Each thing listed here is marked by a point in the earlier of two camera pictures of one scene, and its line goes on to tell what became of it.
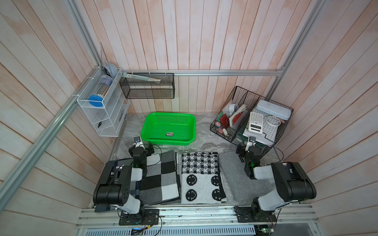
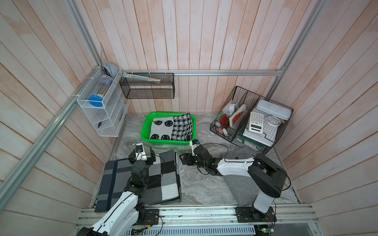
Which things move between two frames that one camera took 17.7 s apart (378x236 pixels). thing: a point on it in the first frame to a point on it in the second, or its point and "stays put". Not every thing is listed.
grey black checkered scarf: (160, 183) stays put
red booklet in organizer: (225, 121) stays put
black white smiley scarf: (201, 182) to (179, 128)
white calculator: (256, 122) stays put
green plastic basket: (169, 128) stays put
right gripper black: (242, 150) to (186, 156)
